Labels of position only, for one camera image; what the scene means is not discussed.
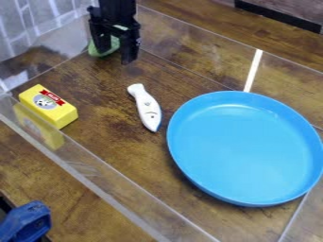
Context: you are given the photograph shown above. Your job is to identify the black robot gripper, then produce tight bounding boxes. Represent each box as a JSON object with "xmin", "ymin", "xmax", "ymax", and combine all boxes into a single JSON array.
[{"xmin": 87, "ymin": 0, "xmax": 141, "ymax": 65}]

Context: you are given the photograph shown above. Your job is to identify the white toy fish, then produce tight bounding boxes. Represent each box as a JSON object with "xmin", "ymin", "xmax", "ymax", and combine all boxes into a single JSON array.
[{"xmin": 127, "ymin": 83, "xmax": 162, "ymax": 132}]

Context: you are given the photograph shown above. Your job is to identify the blue round plastic tray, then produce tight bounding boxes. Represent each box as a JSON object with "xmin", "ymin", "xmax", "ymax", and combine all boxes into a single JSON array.
[{"xmin": 167, "ymin": 91, "xmax": 323, "ymax": 207}]

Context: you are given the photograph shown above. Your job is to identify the green bumpy toy vegetable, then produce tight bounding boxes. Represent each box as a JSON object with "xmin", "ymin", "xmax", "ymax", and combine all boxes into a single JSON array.
[{"xmin": 87, "ymin": 35, "xmax": 121, "ymax": 58}]

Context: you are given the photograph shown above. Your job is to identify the grey checkered cloth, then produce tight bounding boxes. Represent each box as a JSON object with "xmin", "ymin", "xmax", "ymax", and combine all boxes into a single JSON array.
[{"xmin": 0, "ymin": 0, "xmax": 99, "ymax": 61}]

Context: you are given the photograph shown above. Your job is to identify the yellow toy butter box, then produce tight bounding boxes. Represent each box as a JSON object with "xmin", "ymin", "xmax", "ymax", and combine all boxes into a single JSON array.
[{"xmin": 19, "ymin": 84, "xmax": 79, "ymax": 130}]

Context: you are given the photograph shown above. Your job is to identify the black bar in background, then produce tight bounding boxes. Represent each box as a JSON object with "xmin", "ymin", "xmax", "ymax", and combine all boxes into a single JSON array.
[{"xmin": 234, "ymin": 0, "xmax": 323, "ymax": 34}]

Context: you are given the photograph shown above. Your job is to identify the clear acrylic enclosure wall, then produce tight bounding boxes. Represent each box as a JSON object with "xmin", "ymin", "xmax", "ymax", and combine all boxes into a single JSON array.
[{"xmin": 0, "ymin": 0, "xmax": 323, "ymax": 242}]

